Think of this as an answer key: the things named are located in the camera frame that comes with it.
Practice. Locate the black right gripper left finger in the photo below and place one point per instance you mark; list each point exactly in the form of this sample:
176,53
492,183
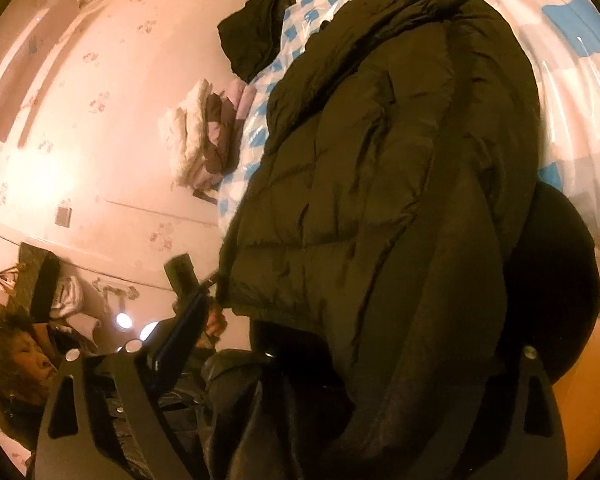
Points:
77,438

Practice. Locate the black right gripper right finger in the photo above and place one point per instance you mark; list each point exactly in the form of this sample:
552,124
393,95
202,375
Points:
516,434

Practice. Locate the black puffer jacket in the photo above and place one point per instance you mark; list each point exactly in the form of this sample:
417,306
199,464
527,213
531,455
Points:
395,248

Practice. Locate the person's left hand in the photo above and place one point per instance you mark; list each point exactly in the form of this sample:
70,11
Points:
214,328

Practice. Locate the person's head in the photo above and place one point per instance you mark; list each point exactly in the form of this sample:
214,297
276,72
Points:
26,371

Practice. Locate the cream quilted folded jacket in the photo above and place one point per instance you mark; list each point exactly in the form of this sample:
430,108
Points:
183,131

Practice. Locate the pink brown folded jacket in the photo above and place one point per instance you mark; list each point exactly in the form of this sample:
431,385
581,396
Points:
225,114

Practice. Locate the blue white checkered bed cover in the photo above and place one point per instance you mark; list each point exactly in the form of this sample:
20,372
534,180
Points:
562,41

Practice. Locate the black garment by wall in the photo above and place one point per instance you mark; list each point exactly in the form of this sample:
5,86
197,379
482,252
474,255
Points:
250,38

